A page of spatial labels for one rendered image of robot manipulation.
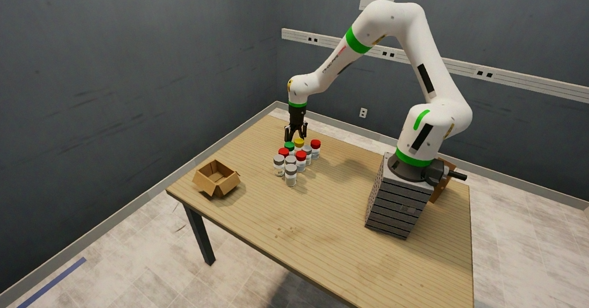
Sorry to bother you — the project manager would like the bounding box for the white bottle with grey ribbed cap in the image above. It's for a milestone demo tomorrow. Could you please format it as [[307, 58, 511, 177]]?
[[285, 163, 297, 186]]

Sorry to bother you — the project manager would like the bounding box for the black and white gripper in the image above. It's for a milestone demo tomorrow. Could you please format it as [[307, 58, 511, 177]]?
[[284, 115, 308, 142]]

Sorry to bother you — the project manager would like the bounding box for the yellow-capped bottle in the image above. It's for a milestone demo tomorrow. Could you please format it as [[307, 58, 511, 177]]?
[[294, 138, 304, 157]]

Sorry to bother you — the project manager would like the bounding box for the green-capped white bottle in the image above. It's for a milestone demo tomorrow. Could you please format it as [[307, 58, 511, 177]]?
[[284, 141, 295, 156]]

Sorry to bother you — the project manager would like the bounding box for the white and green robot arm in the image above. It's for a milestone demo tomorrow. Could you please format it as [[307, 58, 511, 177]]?
[[288, 0, 473, 187]]

